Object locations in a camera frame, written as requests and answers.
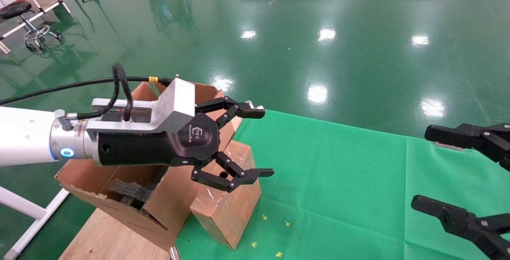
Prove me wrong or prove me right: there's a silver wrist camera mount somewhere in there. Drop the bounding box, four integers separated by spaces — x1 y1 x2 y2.
86 78 196 134

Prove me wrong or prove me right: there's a white table leg frame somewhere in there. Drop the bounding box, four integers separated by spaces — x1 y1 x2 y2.
0 186 70 260

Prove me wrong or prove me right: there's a small taped cardboard box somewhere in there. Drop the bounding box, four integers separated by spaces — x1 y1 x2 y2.
190 140 262 250

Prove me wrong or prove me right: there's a black round stool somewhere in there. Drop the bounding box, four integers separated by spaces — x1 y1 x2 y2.
0 1 64 51

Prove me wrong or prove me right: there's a green cloth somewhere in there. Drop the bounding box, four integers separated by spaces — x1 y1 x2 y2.
175 109 510 260

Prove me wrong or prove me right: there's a black foam block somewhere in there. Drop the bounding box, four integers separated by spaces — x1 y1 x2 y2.
107 178 153 209

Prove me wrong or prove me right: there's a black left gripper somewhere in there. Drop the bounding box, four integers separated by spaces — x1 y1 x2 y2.
96 96 275 193

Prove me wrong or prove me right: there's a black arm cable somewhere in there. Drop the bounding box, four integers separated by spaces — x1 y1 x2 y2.
0 64 175 122

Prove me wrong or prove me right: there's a large open cardboard carton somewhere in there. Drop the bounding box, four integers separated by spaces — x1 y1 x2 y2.
55 82 243 252

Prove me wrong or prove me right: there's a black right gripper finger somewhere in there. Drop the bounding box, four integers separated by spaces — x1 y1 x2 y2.
411 195 510 260
424 123 510 172

